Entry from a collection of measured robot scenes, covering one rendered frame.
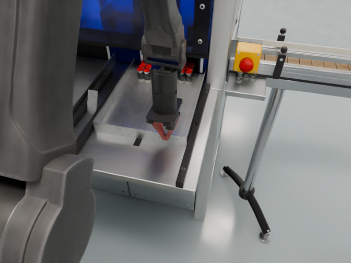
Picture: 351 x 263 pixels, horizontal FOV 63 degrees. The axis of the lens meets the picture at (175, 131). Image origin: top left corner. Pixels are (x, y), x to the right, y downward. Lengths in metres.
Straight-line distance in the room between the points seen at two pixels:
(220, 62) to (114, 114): 0.35
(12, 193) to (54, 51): 0.10
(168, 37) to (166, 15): 0.05
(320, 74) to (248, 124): 1.17
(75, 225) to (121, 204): 1.47
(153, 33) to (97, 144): 0.37
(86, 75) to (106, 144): 0.35
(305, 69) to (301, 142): 1.17
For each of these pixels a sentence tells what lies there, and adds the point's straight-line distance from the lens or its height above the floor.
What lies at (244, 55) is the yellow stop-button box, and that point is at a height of 1.02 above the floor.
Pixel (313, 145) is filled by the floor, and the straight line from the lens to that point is 2.16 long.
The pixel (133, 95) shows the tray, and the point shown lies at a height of 0.88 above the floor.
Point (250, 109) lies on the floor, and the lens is 2.29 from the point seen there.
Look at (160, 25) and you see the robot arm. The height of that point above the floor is 1.23.
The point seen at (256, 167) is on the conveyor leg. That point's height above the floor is 0.36.
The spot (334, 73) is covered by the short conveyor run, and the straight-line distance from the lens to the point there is 1.06.
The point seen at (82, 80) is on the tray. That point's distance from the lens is 1.03.
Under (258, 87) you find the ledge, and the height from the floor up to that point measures 0.88.
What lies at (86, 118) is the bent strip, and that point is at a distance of 0.87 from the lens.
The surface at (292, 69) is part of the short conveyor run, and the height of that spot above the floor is 0.92.
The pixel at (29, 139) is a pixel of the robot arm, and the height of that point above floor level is 1.31.
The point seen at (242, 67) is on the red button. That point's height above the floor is 0.99.
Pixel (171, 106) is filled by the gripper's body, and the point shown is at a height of 1.02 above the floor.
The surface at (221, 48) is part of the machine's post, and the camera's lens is 0.87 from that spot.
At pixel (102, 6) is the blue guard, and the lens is 0.93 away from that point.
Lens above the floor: 1.44
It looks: 45 degrees down
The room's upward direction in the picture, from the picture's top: straight up
